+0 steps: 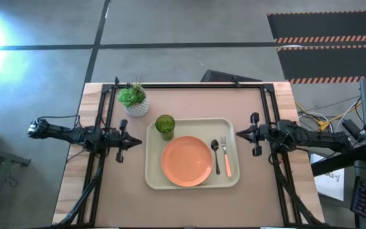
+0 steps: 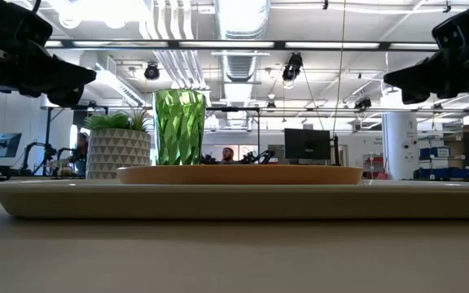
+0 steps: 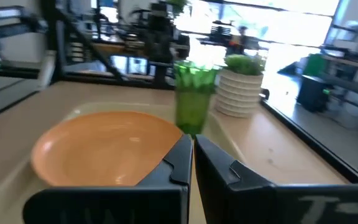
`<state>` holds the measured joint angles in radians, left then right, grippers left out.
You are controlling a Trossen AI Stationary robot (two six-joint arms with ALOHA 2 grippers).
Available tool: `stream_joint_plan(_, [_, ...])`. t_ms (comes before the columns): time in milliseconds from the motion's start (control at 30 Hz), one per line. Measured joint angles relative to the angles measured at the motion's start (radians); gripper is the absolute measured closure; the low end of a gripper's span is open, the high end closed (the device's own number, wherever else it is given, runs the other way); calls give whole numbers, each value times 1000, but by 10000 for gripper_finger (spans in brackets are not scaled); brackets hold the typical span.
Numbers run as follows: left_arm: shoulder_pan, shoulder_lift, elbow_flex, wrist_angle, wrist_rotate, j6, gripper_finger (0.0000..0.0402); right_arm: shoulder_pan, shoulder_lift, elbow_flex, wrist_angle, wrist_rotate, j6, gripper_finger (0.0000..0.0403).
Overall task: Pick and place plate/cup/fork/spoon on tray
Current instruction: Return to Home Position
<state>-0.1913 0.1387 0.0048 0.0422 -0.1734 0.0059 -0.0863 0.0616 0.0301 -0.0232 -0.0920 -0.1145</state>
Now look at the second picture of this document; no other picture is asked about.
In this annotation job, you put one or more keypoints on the small tilted screen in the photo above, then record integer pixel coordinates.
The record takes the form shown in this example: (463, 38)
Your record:
(6, 144)

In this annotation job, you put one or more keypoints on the blue storage rack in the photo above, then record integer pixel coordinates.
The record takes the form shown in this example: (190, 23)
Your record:
(442, 173)

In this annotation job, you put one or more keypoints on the beige plastic tray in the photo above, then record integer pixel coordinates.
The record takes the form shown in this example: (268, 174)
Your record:
(218, 203)

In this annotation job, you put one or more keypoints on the green faceted glass cup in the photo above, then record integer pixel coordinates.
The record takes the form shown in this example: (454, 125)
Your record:
(179, 130)

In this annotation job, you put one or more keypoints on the white round pillar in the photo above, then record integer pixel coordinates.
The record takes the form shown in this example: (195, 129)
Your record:
(399, 146)

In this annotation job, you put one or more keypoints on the person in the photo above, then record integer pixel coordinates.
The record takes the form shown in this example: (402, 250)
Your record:
(81, 152)
(228, 155)

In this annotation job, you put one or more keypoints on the wide silver spiral duct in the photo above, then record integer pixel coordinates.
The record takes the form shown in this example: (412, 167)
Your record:
(242, 18)

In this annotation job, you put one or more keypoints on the black ceiling-hung device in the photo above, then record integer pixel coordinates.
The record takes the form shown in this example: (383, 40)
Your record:
(152, 72)
(293, 65)
(362, 103)

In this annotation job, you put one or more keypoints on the LED light bar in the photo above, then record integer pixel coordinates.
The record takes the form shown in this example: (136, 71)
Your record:
(226, 45)

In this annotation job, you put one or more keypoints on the brown table mat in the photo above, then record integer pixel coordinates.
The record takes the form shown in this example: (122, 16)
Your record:
(218, 260)

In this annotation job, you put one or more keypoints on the black monitor on stand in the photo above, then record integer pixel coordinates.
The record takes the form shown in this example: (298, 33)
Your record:
(308, 144)

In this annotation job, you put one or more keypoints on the succulent in white patterned pot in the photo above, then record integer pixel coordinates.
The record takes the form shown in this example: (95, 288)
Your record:
(116, 154)

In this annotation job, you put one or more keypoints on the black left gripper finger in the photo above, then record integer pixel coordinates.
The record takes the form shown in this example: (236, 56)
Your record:
(55, 75)
(67, 97)

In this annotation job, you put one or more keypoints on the red parts rack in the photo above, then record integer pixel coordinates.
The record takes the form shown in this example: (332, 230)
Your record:
(380, 176)

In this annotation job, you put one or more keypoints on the orange plate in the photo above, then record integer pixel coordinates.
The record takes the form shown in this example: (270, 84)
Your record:
(238, 175)

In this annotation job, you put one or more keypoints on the white duct with vent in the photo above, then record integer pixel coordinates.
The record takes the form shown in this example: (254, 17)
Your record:
(96, 65)

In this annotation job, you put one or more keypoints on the background black robot arm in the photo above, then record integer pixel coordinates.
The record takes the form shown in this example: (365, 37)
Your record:
(48, 152)
(267, 154)

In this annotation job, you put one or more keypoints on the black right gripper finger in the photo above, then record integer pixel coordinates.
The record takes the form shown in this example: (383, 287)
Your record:
(415, 96)
(430, 75)

